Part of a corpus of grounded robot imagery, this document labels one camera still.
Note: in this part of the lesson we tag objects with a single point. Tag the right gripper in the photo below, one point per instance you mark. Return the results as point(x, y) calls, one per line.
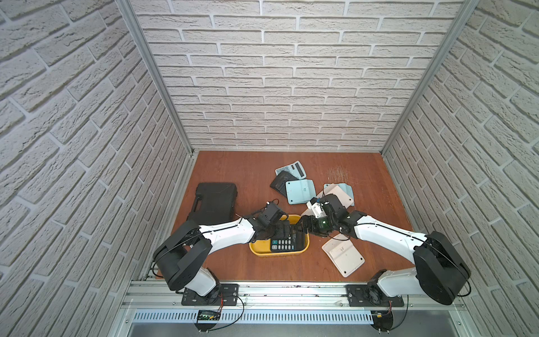
point(311, 227)

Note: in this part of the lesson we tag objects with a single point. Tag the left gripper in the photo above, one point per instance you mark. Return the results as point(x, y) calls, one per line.
point(280, 229)

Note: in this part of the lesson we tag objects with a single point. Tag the yellow storage box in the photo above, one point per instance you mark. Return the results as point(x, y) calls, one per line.
point(262, 248)

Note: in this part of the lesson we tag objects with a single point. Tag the black calculator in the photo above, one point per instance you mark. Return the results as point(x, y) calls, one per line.
point(287, 239)
point(279, 183)

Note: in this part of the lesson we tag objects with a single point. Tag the pink calculator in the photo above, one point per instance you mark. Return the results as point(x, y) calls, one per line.
point(331, 198)

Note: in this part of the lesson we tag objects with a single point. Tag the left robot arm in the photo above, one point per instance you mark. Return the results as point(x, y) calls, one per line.
point(181, 257)

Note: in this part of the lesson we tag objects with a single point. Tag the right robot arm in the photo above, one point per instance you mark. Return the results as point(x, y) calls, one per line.
point(439, 271)

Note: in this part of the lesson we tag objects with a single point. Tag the white calculator front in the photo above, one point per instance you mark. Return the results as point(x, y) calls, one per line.
point(343, 254)

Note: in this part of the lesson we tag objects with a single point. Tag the grey blue calculator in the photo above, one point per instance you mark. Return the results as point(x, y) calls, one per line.
point(295, 169)

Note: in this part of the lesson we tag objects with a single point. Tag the black tool case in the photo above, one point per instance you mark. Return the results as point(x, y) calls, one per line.
point(214, 204)

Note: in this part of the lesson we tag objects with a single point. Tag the right controller board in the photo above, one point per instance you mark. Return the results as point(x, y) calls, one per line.
point(382, 322)

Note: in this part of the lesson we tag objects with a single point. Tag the controller board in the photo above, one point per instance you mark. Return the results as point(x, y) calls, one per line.
point(382, 322)
point(208, 316)

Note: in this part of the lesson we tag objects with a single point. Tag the left controller board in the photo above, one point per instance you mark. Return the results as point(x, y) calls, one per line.
point(208, 316)

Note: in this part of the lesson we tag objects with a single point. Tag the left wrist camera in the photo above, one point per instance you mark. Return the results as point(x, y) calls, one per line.
point(271, 214)

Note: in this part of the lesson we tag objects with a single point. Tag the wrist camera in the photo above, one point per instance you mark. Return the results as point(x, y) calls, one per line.
point(319, 208)
point(271, 214)

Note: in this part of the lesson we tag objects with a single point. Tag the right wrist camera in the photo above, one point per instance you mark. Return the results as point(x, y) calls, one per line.
point(319, 208)

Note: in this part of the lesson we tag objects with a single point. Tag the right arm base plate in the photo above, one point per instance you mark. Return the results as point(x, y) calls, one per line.
point(370, 296)

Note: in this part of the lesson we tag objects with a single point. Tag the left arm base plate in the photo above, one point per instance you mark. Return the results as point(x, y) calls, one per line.
point(222, 295)

